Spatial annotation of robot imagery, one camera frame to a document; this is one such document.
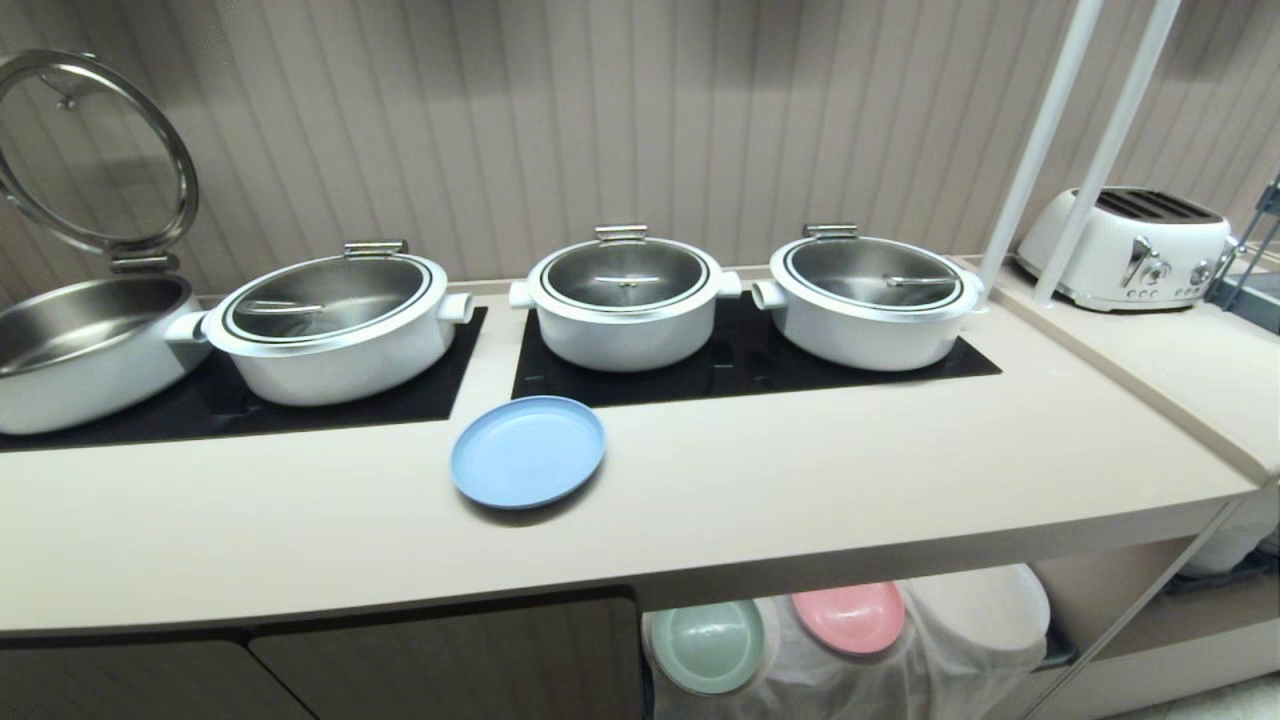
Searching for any black induction hob panel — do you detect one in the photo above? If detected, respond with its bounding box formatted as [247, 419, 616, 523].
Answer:
[0, 306, 489, 454]
[511, 291, 1003, 408]

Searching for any round glass pot lid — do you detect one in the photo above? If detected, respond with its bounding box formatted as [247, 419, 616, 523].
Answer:
[0, 49, 200, 274]

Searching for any small round glass lid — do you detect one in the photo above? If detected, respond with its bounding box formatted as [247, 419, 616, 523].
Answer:
[539, 225, 712, 311]

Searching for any blue plate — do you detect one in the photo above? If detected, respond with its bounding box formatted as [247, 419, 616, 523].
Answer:
[450, 395, 607, 511]

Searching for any white toaster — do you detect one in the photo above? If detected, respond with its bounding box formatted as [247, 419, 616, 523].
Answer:
[1014, 186, 1235, 313]

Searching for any white slanted pole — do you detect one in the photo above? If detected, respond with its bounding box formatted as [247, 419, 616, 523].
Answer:
[1032, 0, 1183, 307]
[978, 0, 1105, 294]

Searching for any open white chafing pot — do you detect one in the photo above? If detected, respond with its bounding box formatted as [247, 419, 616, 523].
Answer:
[0, 275, 213, 436]

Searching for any white oval chafing pot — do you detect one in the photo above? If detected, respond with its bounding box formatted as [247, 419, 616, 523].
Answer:
[165, 252, 476, 408]

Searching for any dark cabinet door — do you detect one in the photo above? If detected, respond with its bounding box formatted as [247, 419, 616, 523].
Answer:
[248, 596, 646, 720]
[0, 637, 316, 720]

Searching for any green bowl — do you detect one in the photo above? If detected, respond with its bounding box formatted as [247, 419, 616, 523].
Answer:
[650, 600, 767, 696]

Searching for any small white round chafing pot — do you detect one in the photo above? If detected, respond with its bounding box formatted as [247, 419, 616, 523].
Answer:
[508, 240, 743, 374]

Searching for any pink plate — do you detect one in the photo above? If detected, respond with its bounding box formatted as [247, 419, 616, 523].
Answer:
[792, 582, 907, 657]

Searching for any oval glass pot lid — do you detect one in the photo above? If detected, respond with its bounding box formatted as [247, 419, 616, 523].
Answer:
[221, 240, 435, 344]

